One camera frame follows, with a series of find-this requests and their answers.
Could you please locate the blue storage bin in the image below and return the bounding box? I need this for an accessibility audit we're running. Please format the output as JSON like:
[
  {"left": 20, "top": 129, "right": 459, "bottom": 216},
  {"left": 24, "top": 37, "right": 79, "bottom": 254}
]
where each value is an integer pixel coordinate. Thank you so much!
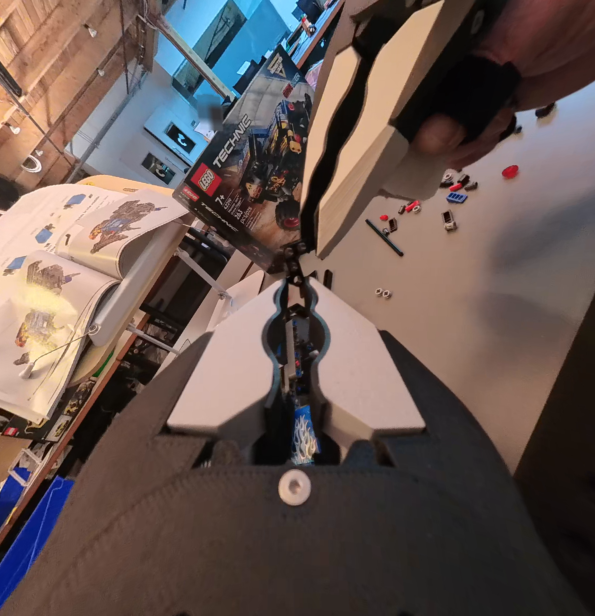
[{"left": 0, "top": 467, "right": 75, "bottom": 616}]

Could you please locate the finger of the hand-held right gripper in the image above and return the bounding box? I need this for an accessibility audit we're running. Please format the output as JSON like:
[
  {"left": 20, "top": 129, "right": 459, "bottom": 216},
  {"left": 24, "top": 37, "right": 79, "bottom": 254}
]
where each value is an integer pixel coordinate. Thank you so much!
[
  {"left": 316, "top": 0, "right": 454, "bottom": 259},
  {"left": 300, "top": 46, "right": 371, "bottom": 241}
]

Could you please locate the pile of small toy bricks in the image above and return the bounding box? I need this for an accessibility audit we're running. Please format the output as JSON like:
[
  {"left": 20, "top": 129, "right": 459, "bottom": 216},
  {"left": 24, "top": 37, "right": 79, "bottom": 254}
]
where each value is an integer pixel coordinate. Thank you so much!
[{"left": 398, "top": 168, "right": 481, "bottom": 235}]

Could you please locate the black yellow toy box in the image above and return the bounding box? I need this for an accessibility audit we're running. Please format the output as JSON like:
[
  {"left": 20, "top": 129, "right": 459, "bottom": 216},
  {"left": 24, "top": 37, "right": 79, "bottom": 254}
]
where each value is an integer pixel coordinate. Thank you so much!
[{"left": 3, "top": 379, "right": 98, "bottom": 444}]

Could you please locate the person's right hand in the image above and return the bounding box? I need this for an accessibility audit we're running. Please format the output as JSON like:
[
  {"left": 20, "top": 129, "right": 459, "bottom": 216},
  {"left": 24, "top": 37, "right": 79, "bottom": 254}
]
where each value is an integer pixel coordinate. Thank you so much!
[{"left": 413, "top": 0, "right": 595, "bottom": 169}]

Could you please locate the toy set box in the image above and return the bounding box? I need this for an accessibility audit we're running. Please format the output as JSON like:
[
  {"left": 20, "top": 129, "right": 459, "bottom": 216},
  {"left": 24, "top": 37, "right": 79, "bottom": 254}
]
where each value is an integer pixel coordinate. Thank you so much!
[{"left": 172, "top": 43, "right": 317, "bottom": 275}]

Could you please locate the light grey desk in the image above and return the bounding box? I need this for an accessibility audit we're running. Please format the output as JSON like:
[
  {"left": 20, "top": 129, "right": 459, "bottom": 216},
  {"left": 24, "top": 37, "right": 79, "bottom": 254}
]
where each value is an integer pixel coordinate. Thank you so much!
[{"left": 230, "top": 84, "right": 595, "bottom": 475}]

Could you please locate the white page holder wire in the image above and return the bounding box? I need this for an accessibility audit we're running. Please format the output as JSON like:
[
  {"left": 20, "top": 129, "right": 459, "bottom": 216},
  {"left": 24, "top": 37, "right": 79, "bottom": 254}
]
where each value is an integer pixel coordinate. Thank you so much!
[{"left": 19, "top": 325, "right": 99, "bottom": 382}]

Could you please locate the long black axle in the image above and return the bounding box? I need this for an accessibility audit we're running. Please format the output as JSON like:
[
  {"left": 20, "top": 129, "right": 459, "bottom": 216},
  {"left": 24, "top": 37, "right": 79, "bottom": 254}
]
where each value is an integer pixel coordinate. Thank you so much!
[{"left": 365, "top": 219, "right": 404, "bottom": 257}]

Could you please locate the instruction book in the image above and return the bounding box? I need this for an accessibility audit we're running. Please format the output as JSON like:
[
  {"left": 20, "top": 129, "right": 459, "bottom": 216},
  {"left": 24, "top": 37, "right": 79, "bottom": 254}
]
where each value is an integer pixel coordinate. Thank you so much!
[{"left": 0, "top": 183, "right": 197, "bottom": 424}]

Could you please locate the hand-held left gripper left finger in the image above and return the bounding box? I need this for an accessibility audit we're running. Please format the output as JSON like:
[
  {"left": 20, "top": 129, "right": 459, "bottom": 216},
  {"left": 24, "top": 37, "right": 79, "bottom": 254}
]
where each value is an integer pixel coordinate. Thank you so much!
[{"left": 166, "top": 279, "right": 287, "bottom": 464}]

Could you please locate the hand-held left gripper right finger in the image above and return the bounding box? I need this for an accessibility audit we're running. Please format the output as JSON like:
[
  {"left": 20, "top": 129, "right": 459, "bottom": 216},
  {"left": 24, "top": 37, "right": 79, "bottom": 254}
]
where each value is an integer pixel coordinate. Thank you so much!
[{"left": 303, "top": 278, "right": 426, "bottom": 462}]

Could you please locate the black blue toy car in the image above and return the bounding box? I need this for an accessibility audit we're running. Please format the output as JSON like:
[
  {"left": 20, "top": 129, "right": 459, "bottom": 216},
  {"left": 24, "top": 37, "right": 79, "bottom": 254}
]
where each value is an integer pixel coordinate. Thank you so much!
[{"left": 272, "top": 303, "right": 328, "bottom": 466}]

